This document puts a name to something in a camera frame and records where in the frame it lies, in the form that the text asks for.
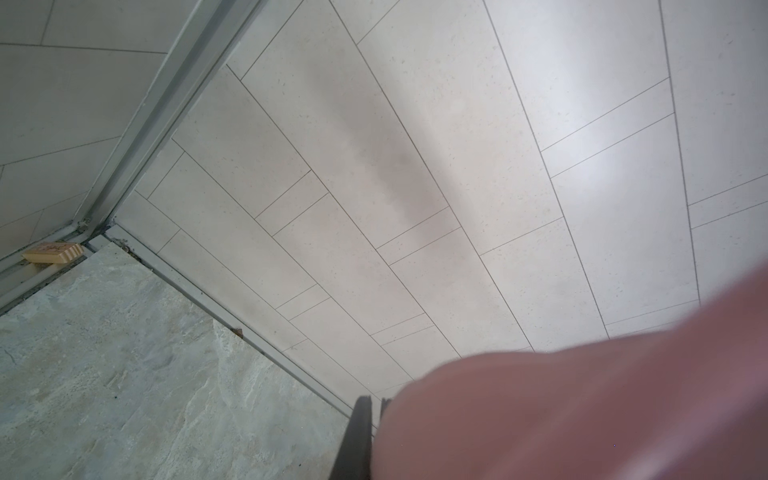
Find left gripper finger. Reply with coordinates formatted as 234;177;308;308
329;396;373;480

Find small yellow wooden block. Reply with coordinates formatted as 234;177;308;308
22;242;84;265

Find pink headphones with cable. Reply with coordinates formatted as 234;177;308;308
371;269;767;479

